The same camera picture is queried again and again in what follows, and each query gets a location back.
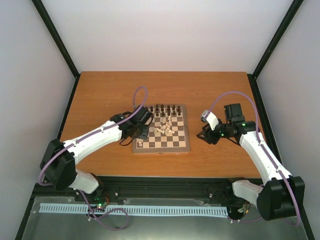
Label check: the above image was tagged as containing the dark chess pieces row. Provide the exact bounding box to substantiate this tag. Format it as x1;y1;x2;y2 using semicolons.
145;104;183;118

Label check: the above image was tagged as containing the wooden folding chess board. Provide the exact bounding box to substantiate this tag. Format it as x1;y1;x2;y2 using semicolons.
132;103;190;154

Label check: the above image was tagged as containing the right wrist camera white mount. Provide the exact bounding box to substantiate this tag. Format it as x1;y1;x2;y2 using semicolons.
200;109;219;131

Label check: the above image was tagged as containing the pile of white chess pieces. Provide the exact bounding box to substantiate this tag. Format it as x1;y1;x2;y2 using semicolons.
151;116;175;136

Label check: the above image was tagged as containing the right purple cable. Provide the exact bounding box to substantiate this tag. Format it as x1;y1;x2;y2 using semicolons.
207;90;302;227

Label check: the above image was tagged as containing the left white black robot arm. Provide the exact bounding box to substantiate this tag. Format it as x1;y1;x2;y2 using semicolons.
38;106;154;202

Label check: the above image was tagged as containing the right controller wiring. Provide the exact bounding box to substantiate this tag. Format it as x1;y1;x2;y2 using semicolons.
236;202;252;216

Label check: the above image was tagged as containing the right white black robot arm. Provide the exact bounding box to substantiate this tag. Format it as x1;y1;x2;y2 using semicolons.
197;103;305;221

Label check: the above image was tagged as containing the left controller circuit board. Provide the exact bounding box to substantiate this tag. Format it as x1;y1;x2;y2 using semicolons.
90;193;110;214

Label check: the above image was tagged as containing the light blue cable duct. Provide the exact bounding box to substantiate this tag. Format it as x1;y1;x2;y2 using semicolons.
38;203;228;218

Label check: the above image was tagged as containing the black aluminium frame rail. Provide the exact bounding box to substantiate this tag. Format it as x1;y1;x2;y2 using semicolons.
32;176;300;205

